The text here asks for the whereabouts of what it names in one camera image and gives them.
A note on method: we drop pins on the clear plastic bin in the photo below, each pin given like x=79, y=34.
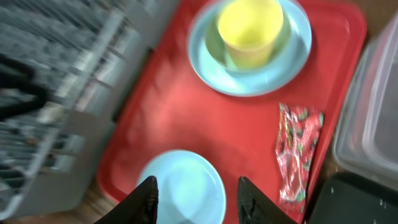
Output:
x=366, y=136

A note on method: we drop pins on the grey dishwasher rack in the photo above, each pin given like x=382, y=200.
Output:
x=87, y=54

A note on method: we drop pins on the black plastic tray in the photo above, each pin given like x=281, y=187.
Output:
x=348, y=198

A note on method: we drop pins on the red plastic tray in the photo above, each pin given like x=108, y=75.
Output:
x=171, y=108

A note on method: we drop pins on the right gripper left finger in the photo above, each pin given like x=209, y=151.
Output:
x=139, y=207

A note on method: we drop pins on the large light blue plate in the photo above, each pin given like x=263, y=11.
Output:
x=245, y=84

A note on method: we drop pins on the small light blue bowl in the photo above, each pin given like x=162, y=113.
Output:
x=190, y=188

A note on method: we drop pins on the red snack wrapper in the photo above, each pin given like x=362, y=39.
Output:
x=297, y=139

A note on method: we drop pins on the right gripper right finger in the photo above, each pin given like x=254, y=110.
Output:
x=254, y=207

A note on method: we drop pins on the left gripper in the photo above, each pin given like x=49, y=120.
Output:
x=16, y=75

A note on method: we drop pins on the yellow plastic cup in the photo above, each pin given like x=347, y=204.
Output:
x=250, y=30

